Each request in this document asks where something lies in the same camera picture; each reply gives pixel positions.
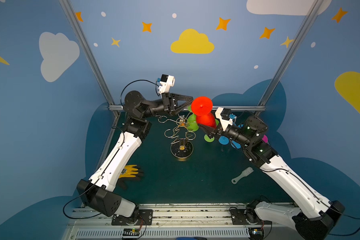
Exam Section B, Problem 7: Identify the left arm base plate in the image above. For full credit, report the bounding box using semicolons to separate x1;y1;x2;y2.
111;209;153;226

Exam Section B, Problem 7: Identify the gold wire wine glass rack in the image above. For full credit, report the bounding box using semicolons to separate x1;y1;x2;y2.
158;114;196;162

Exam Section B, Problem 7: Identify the blue wine glass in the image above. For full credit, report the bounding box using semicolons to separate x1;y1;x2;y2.
229;124;243;150
219;136;230;145

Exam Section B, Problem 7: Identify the left circuit board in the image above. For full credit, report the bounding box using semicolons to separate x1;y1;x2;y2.
121;228;142;240

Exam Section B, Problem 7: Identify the green wine glass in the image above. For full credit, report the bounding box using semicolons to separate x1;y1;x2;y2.
203;118;220;143
187;106;199;132

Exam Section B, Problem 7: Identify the left aluminium frame post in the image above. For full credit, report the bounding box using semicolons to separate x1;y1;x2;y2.
59;0;115;107

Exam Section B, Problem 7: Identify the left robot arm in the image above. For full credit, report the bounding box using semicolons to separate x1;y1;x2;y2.
77;91;194;217

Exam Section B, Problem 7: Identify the circuit board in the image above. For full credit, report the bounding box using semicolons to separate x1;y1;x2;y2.
121;228;142;240
249;228;265;240

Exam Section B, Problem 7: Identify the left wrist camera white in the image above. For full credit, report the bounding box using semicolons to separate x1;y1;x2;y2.
157;75;175;95

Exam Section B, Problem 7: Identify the right aluminium frame post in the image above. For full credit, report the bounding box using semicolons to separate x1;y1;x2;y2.
254;0;325;117

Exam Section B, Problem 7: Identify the red wine glass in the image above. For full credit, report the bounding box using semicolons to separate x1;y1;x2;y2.
191;97;217;128

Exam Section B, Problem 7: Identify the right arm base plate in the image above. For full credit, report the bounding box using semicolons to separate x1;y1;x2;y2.
229;208;259;225

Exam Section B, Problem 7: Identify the aluminium frame post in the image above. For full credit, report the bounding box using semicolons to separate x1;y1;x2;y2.
254;0;325;117
59;0;115;107

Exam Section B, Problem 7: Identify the pink wine glass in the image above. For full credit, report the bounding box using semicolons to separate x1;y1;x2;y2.
262;135;269;143

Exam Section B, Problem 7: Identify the yellow black work glove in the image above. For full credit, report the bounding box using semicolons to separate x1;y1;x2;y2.
117;165;144;190

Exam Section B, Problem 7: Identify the back aluminium frame bar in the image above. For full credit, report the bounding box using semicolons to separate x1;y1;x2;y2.
109;105;266;112

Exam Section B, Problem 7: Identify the aluminium mounting rail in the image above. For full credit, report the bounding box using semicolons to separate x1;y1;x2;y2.
62;203;302;240

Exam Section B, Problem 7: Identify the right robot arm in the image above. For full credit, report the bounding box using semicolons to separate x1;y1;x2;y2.
196;108;345;240

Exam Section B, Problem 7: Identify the right circuit board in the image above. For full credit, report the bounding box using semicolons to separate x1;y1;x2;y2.
249;228;265;240

